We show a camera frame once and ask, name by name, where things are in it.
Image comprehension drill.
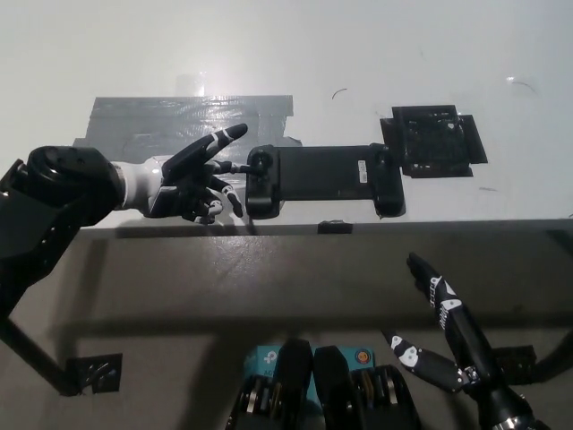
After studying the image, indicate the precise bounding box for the square black tape patch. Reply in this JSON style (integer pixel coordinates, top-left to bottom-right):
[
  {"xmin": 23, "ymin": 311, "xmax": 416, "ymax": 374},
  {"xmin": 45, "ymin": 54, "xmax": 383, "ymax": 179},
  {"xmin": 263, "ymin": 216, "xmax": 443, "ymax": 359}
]
[{"xmin": 379, "ymin": 103, "xmax": 489, "ymax": 179}]

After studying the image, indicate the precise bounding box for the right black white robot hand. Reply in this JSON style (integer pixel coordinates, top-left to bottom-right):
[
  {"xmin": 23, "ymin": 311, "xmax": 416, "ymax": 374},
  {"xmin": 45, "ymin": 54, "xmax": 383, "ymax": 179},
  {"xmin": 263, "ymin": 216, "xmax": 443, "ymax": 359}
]
[{"xmin": 380, "ymin": 252, "xmax": 498, "ymax": 396}]

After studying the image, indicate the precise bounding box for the black metal table leg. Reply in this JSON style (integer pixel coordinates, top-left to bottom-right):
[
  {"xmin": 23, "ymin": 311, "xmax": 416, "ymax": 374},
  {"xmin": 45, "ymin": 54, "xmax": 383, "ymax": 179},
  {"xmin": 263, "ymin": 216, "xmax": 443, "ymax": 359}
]
[{"xmin": 0, "ymin": 313, "xmax": 78, "ymax": 398}]

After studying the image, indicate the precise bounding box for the black game controller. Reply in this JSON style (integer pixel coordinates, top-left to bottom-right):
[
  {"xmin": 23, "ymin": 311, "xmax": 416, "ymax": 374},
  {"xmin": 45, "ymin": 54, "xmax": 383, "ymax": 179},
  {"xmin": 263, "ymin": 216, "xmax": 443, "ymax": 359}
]
[{"xmin": 244, "ymin": 142, "xmax": 406, "ymax": 220}]

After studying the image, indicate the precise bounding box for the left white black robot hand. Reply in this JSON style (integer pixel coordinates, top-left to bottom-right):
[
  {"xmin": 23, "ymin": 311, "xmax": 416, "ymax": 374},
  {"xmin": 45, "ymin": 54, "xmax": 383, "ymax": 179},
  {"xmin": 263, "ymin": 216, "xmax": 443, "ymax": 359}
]
[{"xmin": 116, "ymin": 123, "xmax": 263, "ymax": 226}]

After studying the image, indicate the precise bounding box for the black teal robot torso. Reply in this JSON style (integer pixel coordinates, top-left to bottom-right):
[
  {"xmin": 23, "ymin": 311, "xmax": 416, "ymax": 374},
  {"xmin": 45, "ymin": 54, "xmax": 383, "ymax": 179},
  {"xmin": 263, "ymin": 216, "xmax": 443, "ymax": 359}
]
[{"xmin": 226, "ymin": 338, "xmax": 422, "ymax": 430}]

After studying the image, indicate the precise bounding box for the large grey duct tape patch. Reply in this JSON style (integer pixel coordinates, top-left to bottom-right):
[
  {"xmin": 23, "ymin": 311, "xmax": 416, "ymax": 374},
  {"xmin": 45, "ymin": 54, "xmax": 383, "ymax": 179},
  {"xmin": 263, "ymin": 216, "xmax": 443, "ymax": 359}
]
[{"xmin": 71, "ymin": 93, "xmax": 304, "ymax": 181}]

